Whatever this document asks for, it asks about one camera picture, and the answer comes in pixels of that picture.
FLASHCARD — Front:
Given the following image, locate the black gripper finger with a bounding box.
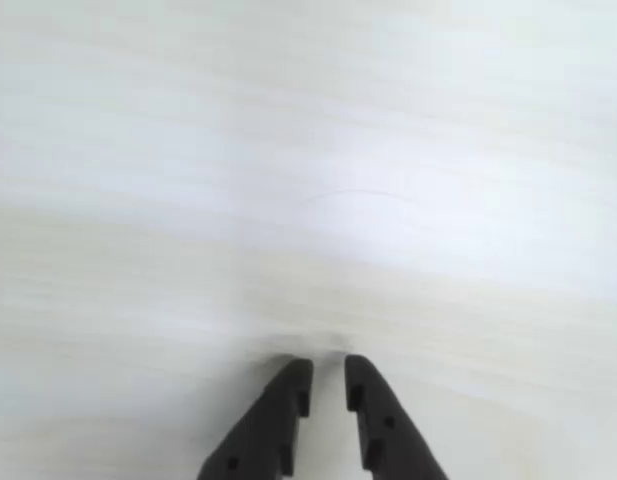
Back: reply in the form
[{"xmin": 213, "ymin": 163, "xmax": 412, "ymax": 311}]
[
  {"xmin": 196, "ymin": 357, "xmax": 315, "ymax": 480},
  {"xmin": 344, "ymin": 354, "xmax": 450, "ymax": 480}
]

